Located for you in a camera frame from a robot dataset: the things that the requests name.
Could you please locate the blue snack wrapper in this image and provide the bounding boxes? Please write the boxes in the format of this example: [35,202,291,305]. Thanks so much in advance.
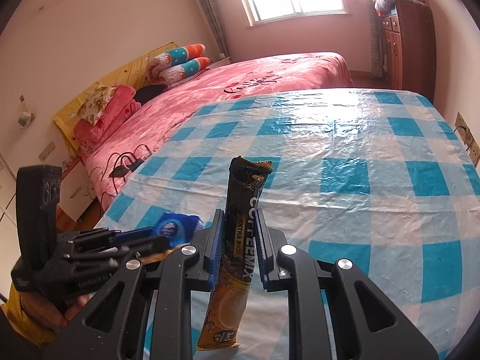
[154,213,204,249]

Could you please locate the coffeemix sachet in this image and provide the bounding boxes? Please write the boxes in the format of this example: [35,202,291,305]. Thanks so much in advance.
[196,156,272,350]

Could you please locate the person's hand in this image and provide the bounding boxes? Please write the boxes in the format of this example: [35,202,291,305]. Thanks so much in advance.
[19,292,90,329]

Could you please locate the white nightstand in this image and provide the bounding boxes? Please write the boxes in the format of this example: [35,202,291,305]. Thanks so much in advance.
[58,162,96,222]

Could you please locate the red bed with blanket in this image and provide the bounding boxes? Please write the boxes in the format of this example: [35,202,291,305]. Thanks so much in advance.
[80,52,353,209]

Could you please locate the folded pink blanket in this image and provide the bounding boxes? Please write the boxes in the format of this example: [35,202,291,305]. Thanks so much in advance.
[73,85,142,156]

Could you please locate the floral pillow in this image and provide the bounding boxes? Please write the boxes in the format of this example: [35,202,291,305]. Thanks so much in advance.
[70,85,117,126]

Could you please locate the blue checkered tablecloth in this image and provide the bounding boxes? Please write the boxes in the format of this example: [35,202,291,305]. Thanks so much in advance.
[101,88,479,359]

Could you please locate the yellow headboard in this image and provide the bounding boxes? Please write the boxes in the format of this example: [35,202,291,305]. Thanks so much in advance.
[52,42,177,153]

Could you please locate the rolled colourful quilt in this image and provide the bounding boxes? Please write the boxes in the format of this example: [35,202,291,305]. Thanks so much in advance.
[145,43,211,86]

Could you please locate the grey curtain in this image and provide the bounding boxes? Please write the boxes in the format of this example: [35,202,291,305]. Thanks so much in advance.
[197,0,230,58]

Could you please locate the brown wooden dresser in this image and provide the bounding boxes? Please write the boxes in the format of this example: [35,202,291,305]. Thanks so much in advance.
[381,0,437,102]

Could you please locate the black cable on bed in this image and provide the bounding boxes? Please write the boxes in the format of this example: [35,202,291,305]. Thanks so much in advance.
[98,143,153,203]

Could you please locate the wall socket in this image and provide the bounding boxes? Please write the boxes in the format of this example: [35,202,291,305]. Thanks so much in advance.
[454,112,480,167]

